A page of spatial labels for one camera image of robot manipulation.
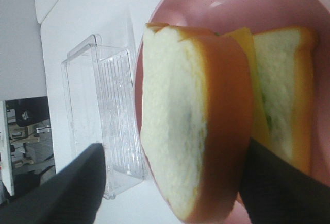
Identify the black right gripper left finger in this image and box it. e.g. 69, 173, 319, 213
1, 143, 106, 223

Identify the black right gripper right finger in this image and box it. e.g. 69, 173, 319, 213
239, 139, 329, 223

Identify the yellow cheese slice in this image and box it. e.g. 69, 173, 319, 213
225, 27, 271, 149

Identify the bread slice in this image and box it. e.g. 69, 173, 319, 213
140, 23, 253, 223
253, 26, 318, 175

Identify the dark background furniture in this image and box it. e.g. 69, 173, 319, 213
1, 96, 55, 205

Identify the clear left plastic tray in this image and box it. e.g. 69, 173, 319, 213
61, 8, 145, 200

